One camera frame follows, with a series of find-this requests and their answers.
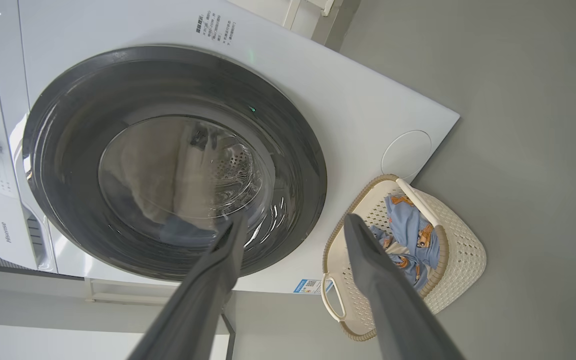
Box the white front-load washing machine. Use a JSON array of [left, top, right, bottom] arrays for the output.
[[0, 0, 461, 296]]

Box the white background rack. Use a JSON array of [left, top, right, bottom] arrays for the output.
[[228, 0, 345, 47]]

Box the white detergent drawer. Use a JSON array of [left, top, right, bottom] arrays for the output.
[[0, 185, 57, 273]]

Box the cream perforated laundry basket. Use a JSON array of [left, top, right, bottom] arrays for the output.
[[321, 174, 487, 342]]

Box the round dark glass washer door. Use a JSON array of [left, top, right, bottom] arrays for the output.
[[22, 45, 328, 282]]

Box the blue white energy label sticker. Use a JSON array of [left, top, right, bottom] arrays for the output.
[[293, 278, 334, 295]]

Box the white frame furniture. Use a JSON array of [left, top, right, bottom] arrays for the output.
[[84, 277, 234, 307]]

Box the blue bear print garment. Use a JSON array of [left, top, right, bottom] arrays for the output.
[[368, 225, 437, 294], [384, 194, 441, 256]]

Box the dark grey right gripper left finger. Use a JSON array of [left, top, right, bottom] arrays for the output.
[[128, 212, 250, 360]]

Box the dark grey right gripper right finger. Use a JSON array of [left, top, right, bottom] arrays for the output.
[[343, 213, 465, 360]]

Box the round white filter cover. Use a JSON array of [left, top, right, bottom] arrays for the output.
[[381, 130, 433, 180]]

